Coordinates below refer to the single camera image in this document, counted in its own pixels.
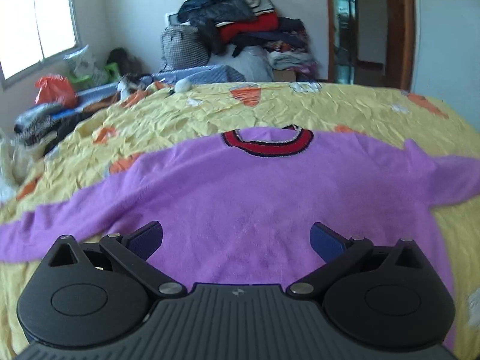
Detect purple sweater red collar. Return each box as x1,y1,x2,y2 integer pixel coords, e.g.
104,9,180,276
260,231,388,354
1,127,479,288

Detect blue quilted blanket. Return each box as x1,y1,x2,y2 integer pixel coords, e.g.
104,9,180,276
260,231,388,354
77,64,246,104

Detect orange plastic bag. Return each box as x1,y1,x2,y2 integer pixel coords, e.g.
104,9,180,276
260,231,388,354
34,75,78,109

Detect black white patterned clothes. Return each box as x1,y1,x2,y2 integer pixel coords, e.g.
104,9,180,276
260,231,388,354
14,103,77,146

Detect white wardrobe flower decals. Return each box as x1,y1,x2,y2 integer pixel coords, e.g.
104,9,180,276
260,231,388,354
412,0,479,128

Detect white round plush ball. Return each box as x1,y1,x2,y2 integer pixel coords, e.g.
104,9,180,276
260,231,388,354
174,78,193,93

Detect pile of clothes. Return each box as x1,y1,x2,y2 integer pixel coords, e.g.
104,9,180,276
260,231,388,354
177,0,318,80

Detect floral white pillow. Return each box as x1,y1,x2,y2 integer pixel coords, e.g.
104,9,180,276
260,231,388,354
64,45,96,78

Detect window with grey frame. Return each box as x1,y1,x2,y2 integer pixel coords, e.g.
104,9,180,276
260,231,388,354
1,0,80,88

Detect green plastic chair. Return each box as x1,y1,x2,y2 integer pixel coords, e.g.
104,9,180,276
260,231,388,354
67,63,120,92

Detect checkered houndstooth bag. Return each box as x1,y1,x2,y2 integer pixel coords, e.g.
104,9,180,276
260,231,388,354
161,24,210,70

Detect brown wooden door frame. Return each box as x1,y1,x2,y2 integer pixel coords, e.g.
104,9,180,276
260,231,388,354
327,0,416,90

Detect white quilted jacket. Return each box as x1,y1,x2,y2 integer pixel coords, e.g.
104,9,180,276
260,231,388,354
1,131,57,203

